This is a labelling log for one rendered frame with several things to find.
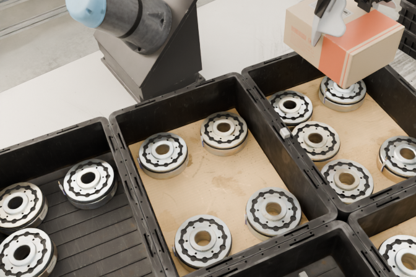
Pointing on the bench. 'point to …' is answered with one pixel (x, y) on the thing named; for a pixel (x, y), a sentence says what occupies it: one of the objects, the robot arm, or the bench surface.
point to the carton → (296, 39)
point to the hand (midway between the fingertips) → (341, 28)
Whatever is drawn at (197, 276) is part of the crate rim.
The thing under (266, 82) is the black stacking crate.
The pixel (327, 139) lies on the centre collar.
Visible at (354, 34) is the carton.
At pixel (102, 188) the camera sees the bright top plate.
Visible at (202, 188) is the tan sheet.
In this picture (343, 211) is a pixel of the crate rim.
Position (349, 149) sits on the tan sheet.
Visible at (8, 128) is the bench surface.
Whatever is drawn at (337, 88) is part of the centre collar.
